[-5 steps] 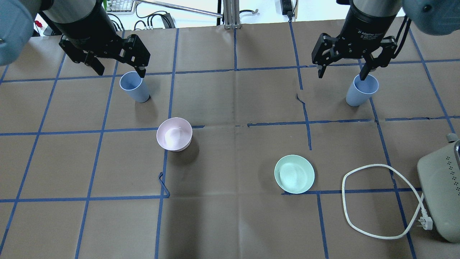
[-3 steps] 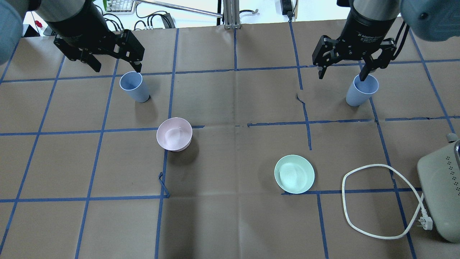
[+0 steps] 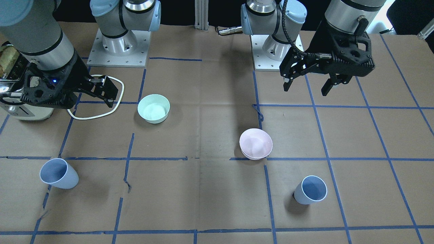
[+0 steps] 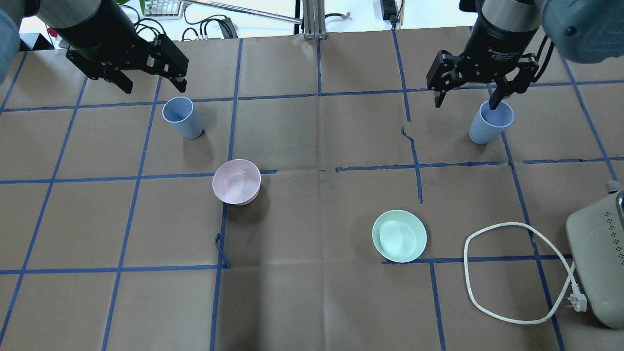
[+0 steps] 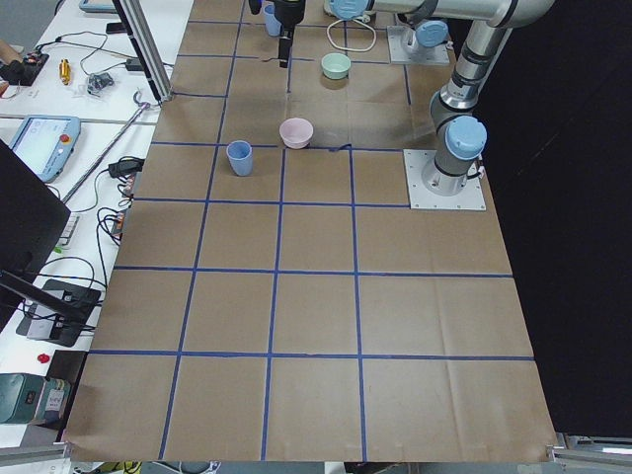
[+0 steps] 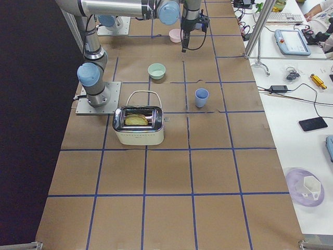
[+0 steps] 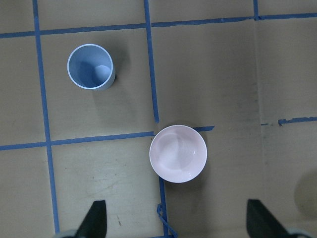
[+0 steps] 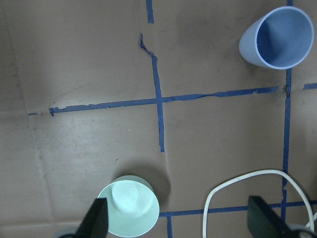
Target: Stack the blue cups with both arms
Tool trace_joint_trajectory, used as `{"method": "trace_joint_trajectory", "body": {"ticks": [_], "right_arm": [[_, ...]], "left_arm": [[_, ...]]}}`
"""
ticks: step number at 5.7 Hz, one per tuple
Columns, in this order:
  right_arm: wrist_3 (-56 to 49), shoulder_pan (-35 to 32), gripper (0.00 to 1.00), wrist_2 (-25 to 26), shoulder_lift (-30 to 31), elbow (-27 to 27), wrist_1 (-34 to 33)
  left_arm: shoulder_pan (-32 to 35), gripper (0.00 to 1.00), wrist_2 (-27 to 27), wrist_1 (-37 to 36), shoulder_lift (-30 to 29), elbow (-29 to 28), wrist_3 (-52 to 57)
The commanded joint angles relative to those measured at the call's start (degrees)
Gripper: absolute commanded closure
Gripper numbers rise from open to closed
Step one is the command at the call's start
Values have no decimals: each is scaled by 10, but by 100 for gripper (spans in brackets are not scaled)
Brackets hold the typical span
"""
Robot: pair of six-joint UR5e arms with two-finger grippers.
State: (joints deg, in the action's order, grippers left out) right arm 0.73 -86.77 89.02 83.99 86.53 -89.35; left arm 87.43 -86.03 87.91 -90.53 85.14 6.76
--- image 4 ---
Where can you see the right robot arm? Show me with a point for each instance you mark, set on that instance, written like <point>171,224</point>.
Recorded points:
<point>583,31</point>

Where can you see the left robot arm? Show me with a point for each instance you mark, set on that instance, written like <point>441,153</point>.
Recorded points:
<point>57,14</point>

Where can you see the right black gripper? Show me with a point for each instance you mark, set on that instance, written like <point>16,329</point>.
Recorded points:
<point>498,43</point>

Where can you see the blue cup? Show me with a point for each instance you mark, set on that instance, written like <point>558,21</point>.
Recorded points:
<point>181,114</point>
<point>488,123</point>

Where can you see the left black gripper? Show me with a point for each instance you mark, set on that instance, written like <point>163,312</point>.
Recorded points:
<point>100,30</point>

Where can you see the grey white appliance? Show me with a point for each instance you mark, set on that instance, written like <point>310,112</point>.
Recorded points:
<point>596,238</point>

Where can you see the mint green bowl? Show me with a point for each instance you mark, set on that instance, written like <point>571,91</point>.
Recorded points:
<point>399,236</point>

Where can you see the pink bowl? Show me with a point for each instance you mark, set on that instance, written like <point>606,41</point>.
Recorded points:
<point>237,182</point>

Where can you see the metal rod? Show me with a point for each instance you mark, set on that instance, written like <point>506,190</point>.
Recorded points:
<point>245,10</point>

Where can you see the aluminium frame post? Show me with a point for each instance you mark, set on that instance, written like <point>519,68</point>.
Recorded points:
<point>313,12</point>

